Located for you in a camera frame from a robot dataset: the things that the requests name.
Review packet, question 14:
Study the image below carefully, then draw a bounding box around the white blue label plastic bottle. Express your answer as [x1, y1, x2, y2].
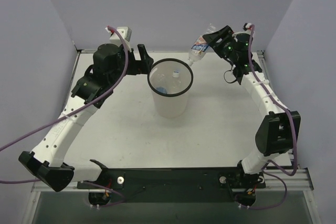
[186, 24, 216, 67]

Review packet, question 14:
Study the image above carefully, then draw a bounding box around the white bin with black rim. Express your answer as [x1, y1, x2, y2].
[147, 58, 194, 119]

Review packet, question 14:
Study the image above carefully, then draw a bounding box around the clear crushed plastic bottle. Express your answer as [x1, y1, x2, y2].
[169, 70, 182, 93]

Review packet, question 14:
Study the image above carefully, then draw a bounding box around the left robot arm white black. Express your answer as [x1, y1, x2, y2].
[18, 44, 154, 192]

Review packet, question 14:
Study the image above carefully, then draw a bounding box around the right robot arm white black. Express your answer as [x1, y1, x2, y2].
[203, 23, 301, 176]

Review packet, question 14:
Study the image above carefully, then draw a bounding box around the aluminium right side rail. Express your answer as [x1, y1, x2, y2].
[256, 55, 301, 176]

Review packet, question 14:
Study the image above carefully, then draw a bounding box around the aluminium rail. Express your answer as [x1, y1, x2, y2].
[256, 55, 301, 176]
[31, 169, 314, 193]
[80, 49, 265, 55]

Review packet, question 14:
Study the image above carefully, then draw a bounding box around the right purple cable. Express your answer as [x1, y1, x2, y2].
[236, 24, 300, 210]

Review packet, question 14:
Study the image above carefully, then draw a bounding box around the purple cable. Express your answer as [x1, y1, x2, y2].
[236, 24, 300, 210]
[0, 26, 130, 208]

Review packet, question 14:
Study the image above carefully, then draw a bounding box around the aluminium back rail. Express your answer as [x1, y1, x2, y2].
[80, 49, 265, 55]

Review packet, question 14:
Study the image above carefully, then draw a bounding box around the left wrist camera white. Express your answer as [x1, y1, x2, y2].
[105, 26, 132, 44]

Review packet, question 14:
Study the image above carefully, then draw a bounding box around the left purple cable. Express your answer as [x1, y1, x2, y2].
[0, 26, 130, 208]

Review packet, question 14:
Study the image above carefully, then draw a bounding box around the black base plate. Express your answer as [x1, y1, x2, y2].
[77, 167, 266, 203]

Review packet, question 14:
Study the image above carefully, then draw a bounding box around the aluminium front rail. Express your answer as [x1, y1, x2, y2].
[31, 169, 314, 193]

